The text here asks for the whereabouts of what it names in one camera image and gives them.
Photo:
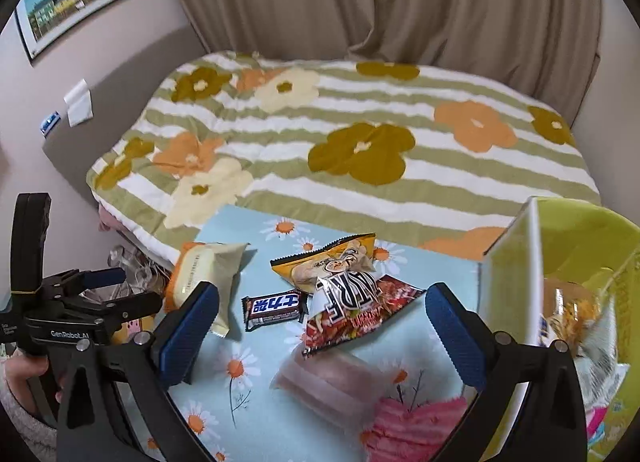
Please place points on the white orange chips packet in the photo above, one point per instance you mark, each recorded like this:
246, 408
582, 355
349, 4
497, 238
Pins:
570, 312

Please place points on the translucent pink snack packet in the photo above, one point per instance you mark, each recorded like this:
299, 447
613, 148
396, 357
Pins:
325, 387

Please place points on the floral striped blanket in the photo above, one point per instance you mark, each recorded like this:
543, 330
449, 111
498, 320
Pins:
350, 132

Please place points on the white barcode snack packet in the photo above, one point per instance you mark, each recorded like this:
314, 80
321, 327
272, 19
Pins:
600, 367

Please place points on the pink white snack packet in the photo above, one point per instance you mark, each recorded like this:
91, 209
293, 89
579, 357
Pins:
602, 414

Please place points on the grey bed headboard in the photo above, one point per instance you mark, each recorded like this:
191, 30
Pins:
115, 92

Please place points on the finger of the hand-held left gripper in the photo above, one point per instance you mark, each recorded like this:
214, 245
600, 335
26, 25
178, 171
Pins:
137, 306
97, 278

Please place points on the beige curtain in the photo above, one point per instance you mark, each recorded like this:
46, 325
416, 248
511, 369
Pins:
400, 7

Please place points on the brown chocolate bar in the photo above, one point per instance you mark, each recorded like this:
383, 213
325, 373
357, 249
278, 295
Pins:
274, 309

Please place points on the pink cartoon item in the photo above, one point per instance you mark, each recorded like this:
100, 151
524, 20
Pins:
135, 329

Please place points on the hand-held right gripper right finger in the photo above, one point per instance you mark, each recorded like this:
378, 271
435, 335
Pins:
457, 337

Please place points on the clear plastic bag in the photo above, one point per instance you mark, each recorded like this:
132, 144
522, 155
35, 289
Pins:
137, 267

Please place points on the light blue daisy tablecloth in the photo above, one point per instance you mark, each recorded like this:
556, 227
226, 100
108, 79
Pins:
250, 402

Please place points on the person's left hand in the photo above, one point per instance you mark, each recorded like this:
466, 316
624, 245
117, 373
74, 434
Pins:
27, 379

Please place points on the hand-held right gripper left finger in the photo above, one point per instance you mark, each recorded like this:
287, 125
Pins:
187, 332

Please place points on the white paper sheet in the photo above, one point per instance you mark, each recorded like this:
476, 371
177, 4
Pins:
79, 103

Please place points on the orange white bread packet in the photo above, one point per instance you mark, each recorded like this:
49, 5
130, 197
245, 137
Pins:
205, 272

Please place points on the pink striped snack packet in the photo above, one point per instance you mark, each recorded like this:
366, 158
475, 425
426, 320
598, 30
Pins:
420, 427

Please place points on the green cardboard box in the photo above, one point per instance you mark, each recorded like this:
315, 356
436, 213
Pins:
570, 232

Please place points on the yellow cartoon snack packet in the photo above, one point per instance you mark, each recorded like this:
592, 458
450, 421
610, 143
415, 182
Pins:
325, 262

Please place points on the person's left forearm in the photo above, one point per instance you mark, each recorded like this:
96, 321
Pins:
22, 434

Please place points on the silver red snack packet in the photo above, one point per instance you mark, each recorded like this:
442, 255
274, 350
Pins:
350, 317

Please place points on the small blue white item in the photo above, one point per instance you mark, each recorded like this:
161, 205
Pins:
50, 123

